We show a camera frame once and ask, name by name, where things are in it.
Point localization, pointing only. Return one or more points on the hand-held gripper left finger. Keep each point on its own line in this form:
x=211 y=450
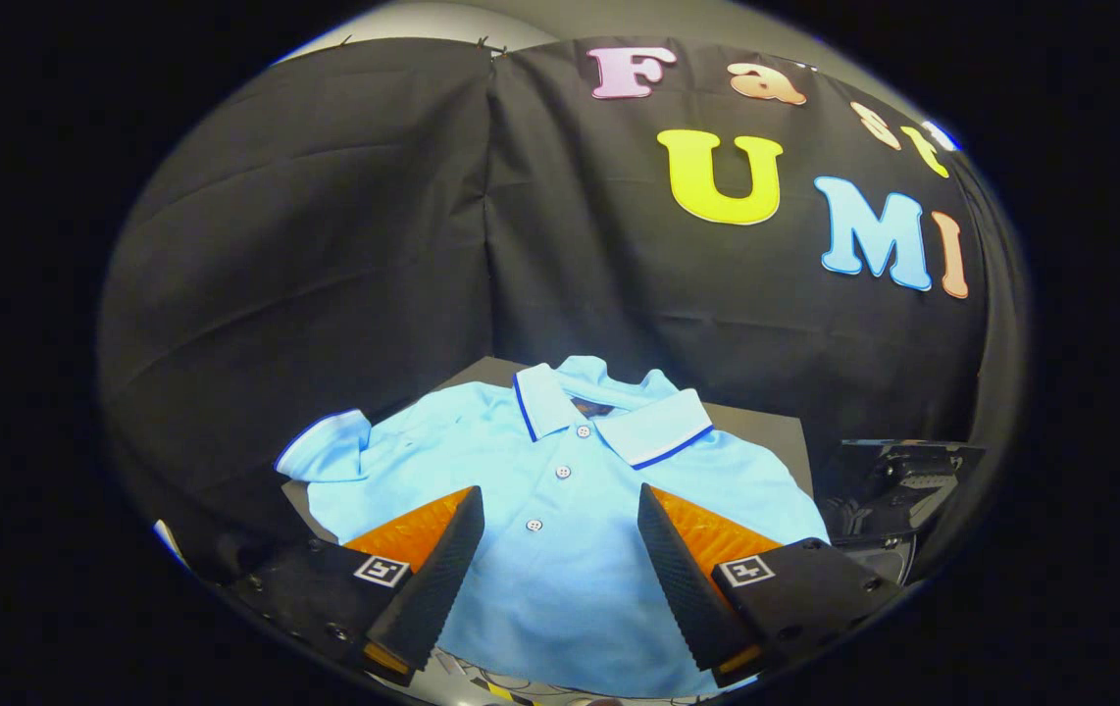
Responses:
x=437 y=579

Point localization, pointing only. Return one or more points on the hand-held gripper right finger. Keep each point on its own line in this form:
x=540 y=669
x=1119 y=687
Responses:
x=683 y=579

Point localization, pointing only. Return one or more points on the light blue polo shirt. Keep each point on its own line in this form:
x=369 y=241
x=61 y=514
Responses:
x=570 y=588

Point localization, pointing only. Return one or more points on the dark grey washing machine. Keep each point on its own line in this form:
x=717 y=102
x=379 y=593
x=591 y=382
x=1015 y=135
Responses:
x=889 y=559

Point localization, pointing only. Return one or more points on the grey cabinet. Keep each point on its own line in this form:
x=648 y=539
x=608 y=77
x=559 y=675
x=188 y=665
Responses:
x=766 y=441

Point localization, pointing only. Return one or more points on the black backdrop cloth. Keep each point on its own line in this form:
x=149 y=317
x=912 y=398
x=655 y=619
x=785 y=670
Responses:
x=325 y=245

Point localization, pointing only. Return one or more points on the ceiling light panel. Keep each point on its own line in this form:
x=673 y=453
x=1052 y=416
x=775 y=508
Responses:
x=940 y=135

